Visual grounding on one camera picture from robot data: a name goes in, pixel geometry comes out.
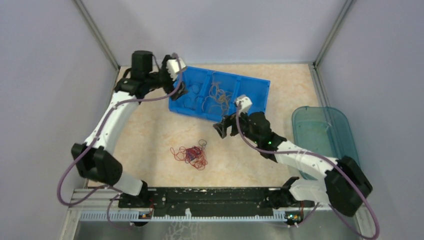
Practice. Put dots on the right aluminium corner post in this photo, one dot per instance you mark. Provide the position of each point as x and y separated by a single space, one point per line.
348 4

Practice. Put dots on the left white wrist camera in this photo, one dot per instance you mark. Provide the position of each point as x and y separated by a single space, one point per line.
175 66

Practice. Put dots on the aluminium corner post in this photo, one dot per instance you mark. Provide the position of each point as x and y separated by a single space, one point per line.
95 31
348 4

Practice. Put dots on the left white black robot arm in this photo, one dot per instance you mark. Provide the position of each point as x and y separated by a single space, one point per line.
94 158

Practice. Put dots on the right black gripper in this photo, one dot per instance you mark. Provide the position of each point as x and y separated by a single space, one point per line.
222 127

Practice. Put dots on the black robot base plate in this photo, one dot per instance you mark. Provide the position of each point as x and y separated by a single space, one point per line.
215 198

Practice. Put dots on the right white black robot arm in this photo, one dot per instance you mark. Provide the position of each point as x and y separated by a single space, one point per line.
339 182

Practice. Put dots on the aluminium frame rail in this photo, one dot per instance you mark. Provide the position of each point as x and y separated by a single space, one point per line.
82 198

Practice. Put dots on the left aluminium corner post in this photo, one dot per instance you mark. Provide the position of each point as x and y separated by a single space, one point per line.
95 31

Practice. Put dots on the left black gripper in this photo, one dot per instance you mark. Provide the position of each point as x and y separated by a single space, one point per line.
172 86

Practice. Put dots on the coloured wire ball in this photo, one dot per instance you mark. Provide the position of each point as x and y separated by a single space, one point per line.
195 156

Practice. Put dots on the teal transparent plastic tray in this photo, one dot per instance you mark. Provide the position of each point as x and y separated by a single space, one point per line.
325 131

